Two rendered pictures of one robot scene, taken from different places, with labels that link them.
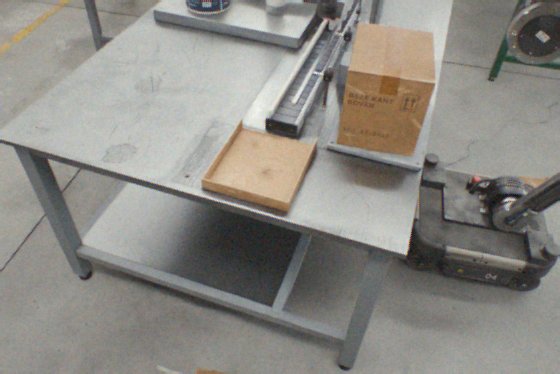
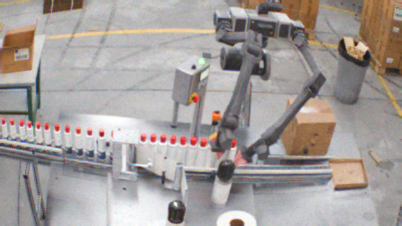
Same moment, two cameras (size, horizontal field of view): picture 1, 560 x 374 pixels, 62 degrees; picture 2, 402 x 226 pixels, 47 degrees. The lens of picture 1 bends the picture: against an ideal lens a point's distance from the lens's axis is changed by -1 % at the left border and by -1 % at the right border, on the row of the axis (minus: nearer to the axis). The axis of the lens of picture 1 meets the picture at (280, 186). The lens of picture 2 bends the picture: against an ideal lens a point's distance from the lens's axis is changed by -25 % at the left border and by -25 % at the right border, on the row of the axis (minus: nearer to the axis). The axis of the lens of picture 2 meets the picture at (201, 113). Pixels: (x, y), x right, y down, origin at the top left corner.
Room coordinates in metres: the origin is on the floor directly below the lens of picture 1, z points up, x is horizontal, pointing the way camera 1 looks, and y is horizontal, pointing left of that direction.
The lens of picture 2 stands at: (3.08, 2.02, 3.06)
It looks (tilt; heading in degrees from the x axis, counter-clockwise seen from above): 36 degrees down; 245
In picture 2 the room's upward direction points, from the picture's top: 9 degrees clockwise
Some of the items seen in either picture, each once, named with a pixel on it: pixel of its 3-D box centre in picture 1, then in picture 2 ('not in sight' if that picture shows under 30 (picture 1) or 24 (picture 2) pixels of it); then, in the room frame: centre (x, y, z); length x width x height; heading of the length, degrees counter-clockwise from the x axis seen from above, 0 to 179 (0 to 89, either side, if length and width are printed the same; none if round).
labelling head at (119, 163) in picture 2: not in sight; (124, 154); (2.43, -0.26, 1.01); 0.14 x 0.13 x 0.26; 164
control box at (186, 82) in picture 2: not in sight; (191, 80); (2.08, -0.34, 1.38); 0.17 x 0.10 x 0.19; 39
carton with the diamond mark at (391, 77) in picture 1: (385, 88); (309, 127); (1.27, -0.31, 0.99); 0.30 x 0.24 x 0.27; 170
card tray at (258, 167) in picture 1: (262, 161); (349, 172); (1.05, 0.06, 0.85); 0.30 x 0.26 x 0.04; 164
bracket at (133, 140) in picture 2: not in sight; (125, 135); (2.44, -0.25, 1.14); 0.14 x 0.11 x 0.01; 164
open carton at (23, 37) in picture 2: not in sight; (18, 44); (3.13, -1.76, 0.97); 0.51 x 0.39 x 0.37; 85
